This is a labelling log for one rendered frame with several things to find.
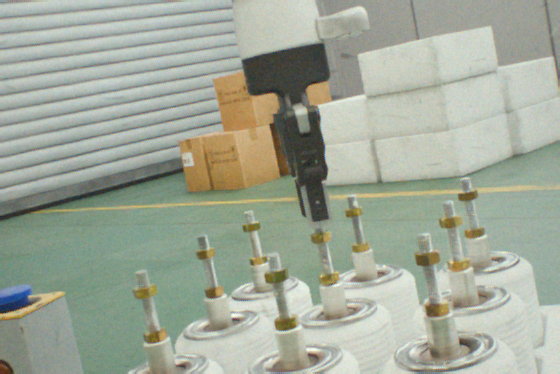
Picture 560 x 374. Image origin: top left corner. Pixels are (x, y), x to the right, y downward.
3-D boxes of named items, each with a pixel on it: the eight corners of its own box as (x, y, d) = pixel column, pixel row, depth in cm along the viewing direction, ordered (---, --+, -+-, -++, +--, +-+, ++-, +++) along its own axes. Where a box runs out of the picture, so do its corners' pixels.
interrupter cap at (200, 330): (171, 336, 80) (169, 329, 80) (236, 312, 84) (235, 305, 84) (206, 348, 74) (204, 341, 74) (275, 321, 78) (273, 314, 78)
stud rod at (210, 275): (212, 311, 79) (195, 236, 78) (222, 308, 79) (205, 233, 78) (214, 313, 78) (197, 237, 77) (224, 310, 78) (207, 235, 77)
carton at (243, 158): (280, 178, 440) (269, 123, 437) (246, 188, 425) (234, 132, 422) (248, 180, 463) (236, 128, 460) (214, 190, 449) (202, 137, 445)
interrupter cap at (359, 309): (392, 303, 76) (391, 296, 75) (352, 333, 69) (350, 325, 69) (324, 304, 80) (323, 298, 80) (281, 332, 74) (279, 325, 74)
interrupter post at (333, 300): (355, 313, 75) (348, 279, 75) (341, 322, 73) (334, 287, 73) (333, 313, 76) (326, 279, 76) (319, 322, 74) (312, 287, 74)
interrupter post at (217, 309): (205, 331, 79) (198, 299, 79) (227, 323, 81) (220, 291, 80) (217, 335, 77) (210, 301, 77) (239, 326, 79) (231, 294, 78)
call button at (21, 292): (17, 315, 75) (12, 294, 75) (-18, 320, 76) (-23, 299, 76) (44, 302, 79) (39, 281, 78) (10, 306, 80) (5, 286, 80)
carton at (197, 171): (228, 180, 491) (218, 131, 487) (252, 178, 472) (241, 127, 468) (187, 191, 472) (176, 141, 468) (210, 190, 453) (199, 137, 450)
